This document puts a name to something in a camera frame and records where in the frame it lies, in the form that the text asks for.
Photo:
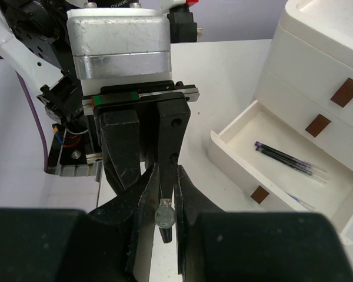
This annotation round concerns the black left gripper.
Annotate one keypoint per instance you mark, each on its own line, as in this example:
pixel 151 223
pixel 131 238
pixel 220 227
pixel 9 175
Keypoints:
pixel 141 122

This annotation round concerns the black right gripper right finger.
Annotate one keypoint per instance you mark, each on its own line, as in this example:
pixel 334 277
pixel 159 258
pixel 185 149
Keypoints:
pixel 214 245

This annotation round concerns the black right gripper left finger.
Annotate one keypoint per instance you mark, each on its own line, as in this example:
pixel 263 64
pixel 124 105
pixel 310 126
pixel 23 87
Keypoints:
pixel 111 243

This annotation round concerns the green gel pen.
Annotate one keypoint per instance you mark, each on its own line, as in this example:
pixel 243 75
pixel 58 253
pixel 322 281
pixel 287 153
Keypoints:
pixel 165 217

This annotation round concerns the black gel pen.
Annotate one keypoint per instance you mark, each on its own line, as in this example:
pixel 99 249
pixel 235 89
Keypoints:
pixel 292 164

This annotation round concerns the purple gel pen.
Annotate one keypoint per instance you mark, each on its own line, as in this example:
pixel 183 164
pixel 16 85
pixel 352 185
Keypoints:
pixel 315 169

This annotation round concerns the blue gel pen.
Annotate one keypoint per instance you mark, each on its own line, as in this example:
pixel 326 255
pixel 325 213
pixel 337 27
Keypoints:
pixel 297 204

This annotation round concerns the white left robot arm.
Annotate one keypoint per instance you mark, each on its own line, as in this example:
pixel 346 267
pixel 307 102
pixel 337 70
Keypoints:
pixel 37 30

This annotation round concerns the white drawer cabinet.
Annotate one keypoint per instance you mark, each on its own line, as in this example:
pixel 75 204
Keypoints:
pixel 307 79

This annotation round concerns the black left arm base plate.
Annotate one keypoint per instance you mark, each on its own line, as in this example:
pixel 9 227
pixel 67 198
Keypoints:
pixel 68 154

